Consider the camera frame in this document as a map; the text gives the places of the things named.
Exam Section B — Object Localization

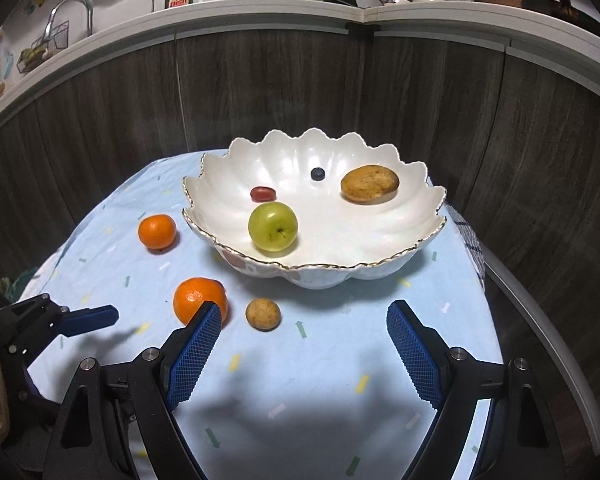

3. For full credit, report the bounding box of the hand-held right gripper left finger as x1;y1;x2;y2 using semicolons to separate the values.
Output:
47;301;224;480

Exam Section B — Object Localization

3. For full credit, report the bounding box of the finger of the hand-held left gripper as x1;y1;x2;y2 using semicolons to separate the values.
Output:
0;294;120;361

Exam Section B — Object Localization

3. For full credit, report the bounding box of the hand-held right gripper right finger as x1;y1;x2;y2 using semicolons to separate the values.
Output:
385;299;566;480

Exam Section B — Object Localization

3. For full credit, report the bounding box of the orange tangerine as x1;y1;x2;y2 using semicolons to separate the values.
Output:
138;214;177;252
173;277;229;328

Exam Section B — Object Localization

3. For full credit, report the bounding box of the brown longan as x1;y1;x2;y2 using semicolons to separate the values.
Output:
245;298;282;331

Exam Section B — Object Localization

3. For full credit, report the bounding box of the green apple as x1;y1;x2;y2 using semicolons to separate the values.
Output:
248;201;299;253

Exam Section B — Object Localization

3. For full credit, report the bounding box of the white scalloped bowl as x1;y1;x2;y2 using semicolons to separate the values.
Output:
181;128;448;290

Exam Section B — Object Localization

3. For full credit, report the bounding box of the yellow mango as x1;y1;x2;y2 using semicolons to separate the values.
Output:
340;165;400;205

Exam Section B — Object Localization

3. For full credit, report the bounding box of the light blue patterned tablecloth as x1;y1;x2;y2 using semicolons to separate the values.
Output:
17;150;498;480

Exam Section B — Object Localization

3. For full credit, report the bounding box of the grey metal bar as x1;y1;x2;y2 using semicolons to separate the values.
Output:
480;250;600;456

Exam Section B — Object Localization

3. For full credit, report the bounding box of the dark wood base cabinet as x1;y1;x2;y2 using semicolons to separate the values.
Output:
0;25;600;431

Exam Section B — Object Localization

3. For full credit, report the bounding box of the curved metal faucet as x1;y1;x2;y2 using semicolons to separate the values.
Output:
47;0;95;41

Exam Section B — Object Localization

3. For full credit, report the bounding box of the white kitchen counter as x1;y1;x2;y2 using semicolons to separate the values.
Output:
0;0;600;133

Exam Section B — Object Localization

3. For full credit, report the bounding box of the black wire basket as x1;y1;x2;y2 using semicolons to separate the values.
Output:
16;21;71;73

